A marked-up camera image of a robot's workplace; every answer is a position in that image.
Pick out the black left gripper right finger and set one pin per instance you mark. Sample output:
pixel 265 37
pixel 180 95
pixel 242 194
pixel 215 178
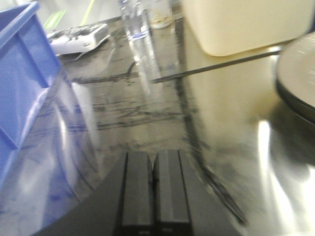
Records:
pixel 187 206

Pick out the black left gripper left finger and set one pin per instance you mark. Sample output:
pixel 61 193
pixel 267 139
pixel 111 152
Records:
pixel 122 205

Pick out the large blue plastic crate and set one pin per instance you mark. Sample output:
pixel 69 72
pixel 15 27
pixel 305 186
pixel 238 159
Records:
pixel 28 68

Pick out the white remote controller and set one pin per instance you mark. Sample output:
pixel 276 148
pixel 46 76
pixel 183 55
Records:
pixel 79 39

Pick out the cream plastic bin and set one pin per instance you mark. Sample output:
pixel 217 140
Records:
pixel 226 27

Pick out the clear water bottle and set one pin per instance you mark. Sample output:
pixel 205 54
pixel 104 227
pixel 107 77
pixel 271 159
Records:
pixel 134 17

